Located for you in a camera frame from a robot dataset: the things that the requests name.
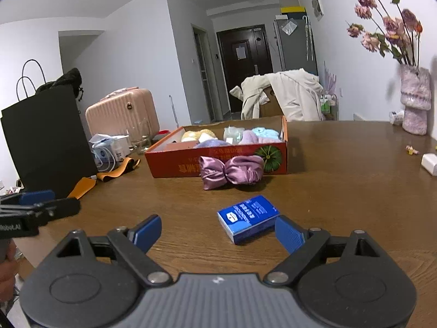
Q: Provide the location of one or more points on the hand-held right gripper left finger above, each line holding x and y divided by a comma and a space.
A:
148, 232

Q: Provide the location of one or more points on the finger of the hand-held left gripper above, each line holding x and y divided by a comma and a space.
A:
36, 197
61, 207

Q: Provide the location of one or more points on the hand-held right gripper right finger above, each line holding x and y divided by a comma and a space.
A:
290, 234

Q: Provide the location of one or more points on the blue card box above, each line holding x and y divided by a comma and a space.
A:
245, 215

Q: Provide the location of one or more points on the orange cardboard box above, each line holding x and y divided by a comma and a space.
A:
170, 164

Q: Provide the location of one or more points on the yellow plush toy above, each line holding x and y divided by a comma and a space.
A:
196, 135

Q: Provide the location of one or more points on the clear plastic bundle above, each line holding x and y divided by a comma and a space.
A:
234, 135

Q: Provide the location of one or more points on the person's left hand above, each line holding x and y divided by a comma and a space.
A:
8, 273

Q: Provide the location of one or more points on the black paper bag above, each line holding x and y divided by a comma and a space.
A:
47, 136

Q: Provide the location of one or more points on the purple satin bow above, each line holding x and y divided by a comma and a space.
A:
235, 172

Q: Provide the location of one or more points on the glass jar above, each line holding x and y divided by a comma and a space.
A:
140, 143

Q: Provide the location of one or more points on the lilac plush cloth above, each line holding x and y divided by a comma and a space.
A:
249, 138

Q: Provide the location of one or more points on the light blue plush toy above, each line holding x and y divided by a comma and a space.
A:
266, 132

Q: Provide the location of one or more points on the pink suitcase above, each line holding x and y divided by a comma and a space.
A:
116, 116

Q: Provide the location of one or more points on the periwinkle fuzzy cloth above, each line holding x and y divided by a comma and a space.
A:
211, 143

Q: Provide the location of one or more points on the white mop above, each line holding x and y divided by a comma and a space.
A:
173, 112

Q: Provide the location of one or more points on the wooden chair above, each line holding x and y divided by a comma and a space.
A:
271, 107

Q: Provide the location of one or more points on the cream hooded coat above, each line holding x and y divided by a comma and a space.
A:
297, 95

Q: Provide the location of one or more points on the beige jacket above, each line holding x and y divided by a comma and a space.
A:
251, 92

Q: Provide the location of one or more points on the fallen dried flower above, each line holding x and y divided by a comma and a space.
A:
412, 150

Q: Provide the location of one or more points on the white charger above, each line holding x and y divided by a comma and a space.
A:
429, 165

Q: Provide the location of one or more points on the metal shelf rack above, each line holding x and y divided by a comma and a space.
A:
206, 85

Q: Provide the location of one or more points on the dark entrance door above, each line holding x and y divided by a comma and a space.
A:
228, 75

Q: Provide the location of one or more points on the purple knitted vase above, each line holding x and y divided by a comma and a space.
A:
414, 109

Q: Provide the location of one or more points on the grey refrigerator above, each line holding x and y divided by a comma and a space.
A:
293, 51

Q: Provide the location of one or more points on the clear umbrella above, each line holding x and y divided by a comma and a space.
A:
308, 37

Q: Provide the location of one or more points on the yellow box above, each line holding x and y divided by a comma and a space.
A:
293, 12

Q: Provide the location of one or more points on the dried pink flower bouquet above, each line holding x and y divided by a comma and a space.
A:
392, 30

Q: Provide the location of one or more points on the purple wall decal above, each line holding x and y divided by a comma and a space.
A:
330, 77

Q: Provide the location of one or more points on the white wall fuse box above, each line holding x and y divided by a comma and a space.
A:
317, 5

